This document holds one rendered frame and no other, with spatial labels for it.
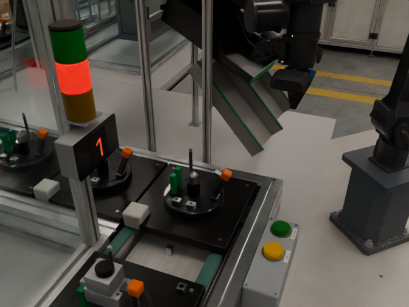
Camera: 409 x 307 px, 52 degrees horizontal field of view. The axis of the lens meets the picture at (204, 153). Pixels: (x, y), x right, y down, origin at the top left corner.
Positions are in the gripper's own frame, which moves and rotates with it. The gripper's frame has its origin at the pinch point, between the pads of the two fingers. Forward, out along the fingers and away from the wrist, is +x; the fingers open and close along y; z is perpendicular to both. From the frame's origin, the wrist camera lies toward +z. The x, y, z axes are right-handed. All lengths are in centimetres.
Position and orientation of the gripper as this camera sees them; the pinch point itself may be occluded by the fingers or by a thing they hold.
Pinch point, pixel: (295, 92)
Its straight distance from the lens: 83.0
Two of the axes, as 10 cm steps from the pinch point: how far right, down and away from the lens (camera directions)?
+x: 0.0, 8.4, 5.4
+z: -9.3, -2.0, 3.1
